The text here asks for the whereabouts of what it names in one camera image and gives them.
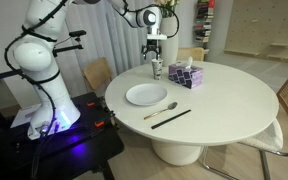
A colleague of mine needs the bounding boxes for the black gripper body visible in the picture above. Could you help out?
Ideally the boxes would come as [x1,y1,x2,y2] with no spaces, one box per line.
[144,39,162,53]

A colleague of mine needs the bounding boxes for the white patterned paper cup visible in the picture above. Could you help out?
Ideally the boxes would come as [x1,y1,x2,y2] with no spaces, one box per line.
[151,57,164,81]

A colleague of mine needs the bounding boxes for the metal spoon with gold handle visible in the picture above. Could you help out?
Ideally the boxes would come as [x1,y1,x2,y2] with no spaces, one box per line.
[143,101,179,121]

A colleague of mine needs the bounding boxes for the white round plate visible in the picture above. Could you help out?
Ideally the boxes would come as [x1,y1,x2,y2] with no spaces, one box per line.
[125,82,168,107]

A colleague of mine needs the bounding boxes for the tall white vase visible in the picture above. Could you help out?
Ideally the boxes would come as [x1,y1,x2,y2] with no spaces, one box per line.
[159,16,179,68]

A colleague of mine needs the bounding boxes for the white tissue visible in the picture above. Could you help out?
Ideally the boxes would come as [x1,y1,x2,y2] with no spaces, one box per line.
[177,56,194,70]

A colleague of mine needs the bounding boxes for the wooden cane back chair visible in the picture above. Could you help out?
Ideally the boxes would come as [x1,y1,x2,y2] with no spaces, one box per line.
[177,47,207,63]

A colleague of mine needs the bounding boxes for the white pleated curtain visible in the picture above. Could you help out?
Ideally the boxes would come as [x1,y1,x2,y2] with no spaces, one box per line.
[58,0,162,98]

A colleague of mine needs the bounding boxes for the purple patterned tissue box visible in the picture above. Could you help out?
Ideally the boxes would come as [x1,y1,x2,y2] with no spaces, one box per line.
[168,63,205,90]

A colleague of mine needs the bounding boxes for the flowers with green stems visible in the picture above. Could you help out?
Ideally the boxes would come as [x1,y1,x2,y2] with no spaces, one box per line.
[156,0,180,19]

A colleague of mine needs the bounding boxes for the light plywood chair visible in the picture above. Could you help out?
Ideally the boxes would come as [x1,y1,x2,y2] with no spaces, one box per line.
[82,57,114,93]

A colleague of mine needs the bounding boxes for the black chopsticks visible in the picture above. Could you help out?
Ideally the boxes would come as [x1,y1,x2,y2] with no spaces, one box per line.
[150,108,192,130]

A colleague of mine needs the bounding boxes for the wooden pegboard with shelves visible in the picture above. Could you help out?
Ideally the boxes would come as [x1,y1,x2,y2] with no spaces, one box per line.
[223,0,288,64]

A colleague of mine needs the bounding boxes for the black robot cart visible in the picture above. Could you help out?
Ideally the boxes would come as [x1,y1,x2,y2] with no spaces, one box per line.
[0,91,125,180]

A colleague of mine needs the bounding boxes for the white paper sheet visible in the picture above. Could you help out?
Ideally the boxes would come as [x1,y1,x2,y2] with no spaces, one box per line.
[9,103,43,129]

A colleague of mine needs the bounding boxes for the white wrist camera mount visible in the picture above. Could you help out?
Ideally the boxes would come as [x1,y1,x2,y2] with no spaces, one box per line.
[146,33,168,42]

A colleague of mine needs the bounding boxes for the black camera on stand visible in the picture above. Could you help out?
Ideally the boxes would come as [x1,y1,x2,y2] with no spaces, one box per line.
[51,29,87,58]

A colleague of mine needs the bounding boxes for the white table pedestal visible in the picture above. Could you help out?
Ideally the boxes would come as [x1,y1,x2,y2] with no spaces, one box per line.
[150,138,203,167]

